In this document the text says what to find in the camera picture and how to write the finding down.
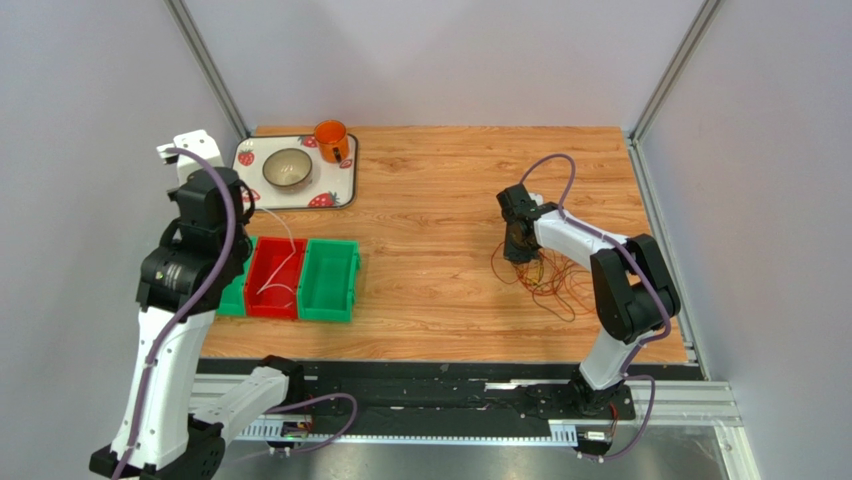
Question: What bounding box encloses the brown thin cable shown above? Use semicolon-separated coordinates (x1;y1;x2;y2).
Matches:
532;266;600;323

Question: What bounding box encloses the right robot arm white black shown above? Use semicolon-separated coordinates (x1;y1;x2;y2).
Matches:
496;183;681;417

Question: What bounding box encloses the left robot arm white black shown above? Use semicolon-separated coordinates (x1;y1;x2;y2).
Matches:
89;167;306;479

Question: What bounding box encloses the right green plastic bin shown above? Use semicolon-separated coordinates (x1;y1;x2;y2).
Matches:
297;239;361;323

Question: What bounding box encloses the green plastic bin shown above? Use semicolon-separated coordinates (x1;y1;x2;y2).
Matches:
217;236;258;317
297;239;361;323

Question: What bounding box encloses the orange mug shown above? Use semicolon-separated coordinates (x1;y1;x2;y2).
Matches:
314;120;349;163

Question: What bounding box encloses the strawberry pattern white tray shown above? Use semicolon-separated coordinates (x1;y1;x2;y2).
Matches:
233;135;358;210

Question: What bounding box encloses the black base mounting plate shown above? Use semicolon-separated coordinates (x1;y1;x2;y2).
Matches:
196;357;704;441

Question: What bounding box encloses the beige ceramic bowl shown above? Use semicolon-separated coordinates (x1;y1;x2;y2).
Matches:
262;148;314;193

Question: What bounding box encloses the red plastic bin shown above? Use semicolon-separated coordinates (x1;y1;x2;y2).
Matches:
244;237;307;320

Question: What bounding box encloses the left green plastic bin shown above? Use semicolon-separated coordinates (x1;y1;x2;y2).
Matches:
217;236;258;317

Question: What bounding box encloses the slotted aluminium cable rail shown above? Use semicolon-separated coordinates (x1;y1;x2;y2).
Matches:
236;418;580;447

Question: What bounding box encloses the right aluminium frame post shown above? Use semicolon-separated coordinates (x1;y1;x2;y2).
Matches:
628;0;725;145

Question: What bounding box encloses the aluminium frame post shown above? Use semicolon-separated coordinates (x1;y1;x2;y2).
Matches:
164;0;251;138
628;0;725;145

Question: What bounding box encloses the left aluminium frame post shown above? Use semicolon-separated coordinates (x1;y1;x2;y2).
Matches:
164;0;251;138

